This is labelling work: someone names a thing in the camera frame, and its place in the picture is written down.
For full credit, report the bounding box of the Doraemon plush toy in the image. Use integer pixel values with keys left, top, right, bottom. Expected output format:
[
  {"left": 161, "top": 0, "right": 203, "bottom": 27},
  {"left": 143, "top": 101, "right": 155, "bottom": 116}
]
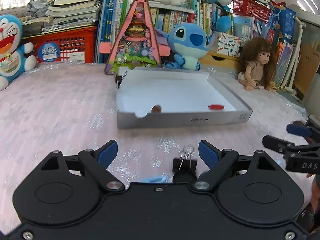
[{"left": 1, "top": 15, "right": 37, "bottom": 90}]

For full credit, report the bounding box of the small binder clip on tray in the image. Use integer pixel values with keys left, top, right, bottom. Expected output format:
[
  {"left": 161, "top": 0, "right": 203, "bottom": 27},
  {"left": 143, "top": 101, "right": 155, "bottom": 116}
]
[{"left": 115, "top": 71, "right": 127, "bottom": 89}]

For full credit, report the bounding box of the red plastic crate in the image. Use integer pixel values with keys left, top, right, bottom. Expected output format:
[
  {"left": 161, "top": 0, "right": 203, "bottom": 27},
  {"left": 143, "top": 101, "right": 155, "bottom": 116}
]
[{"left": 21, "top": 25, "right": 97, "bottom": 63}]

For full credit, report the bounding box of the red plastic peg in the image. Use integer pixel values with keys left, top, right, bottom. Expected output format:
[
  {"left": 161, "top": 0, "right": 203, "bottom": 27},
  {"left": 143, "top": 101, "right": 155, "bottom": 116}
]
[{"left": 208, "top": 104, "right": 225, "bottom": 111}]

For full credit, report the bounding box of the brown-haired doll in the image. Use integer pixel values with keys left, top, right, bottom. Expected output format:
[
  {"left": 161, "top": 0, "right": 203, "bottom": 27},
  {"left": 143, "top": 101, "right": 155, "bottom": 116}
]
[{"left": 238, "top": 37, "right": 277, "bottom": 92}]

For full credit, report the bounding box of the pink triangular diorama house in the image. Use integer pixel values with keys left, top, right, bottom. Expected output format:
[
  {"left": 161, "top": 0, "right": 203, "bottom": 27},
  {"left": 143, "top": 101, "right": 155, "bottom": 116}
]
[{"left": 99, "top": 0, "right": 170, "bottom": 75}]

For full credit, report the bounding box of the Stitch plush toy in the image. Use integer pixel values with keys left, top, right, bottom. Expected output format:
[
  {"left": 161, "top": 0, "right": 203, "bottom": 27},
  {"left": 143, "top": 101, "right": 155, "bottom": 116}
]
[{"left": 155, "top": 23, "right": 214, "bottom": 71}]

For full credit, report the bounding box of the grey cardboard tray box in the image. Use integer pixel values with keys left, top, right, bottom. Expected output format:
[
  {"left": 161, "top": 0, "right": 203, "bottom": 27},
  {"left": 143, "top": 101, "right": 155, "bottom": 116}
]
[{"left": 116, "top": 67, "right": 253, "bottom": 129}]

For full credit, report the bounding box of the brown nut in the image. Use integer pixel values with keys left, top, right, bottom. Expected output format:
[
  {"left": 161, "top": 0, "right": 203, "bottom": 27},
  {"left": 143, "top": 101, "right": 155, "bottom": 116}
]
[{"left": 151, "top": 105, "right": 162, "bottom": 113}]

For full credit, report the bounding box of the blue hair clip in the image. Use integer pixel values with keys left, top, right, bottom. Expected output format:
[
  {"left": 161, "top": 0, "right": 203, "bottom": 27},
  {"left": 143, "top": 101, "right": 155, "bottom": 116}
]
[{"left": 140, "top": 176, "right": 168, "bottom": 183}]

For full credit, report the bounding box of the stack of books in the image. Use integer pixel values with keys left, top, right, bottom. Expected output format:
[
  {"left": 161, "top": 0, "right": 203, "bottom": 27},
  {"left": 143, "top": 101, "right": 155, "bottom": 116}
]
[{"left": 20, "top": 0, "right": 104, "bottom": 37}]

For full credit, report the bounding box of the row of shelf books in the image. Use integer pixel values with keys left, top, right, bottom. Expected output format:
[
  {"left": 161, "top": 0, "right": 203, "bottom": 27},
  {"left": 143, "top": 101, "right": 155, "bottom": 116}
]
[{"left": 96, "top": 0, "right": 301, "bottom": 63}]

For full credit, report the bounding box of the red basket upper shelf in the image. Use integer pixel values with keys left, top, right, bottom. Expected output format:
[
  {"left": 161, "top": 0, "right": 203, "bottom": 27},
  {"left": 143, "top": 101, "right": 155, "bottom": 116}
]
[{"left": 232, "top": 0, "right": 272, "bottom": 23}]

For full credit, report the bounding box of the large black binder clip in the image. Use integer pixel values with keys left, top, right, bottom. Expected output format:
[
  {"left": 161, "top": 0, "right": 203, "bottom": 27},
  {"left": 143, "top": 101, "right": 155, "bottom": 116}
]
[{"left": 172, "top": 145, "right": 197, "bottom": 185}]

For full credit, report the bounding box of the white label printer box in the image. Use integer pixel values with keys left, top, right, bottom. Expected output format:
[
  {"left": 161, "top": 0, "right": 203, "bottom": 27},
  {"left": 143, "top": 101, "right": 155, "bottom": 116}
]
[{"left": 215, "top": 32, "right": 241, "bottom": 57}]

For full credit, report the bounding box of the wooden drawer box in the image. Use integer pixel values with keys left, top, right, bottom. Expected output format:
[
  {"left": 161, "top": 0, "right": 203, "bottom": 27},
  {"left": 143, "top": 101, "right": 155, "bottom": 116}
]
[{"left": 199, "top": 51, "right": 240, "bottom": 69}]

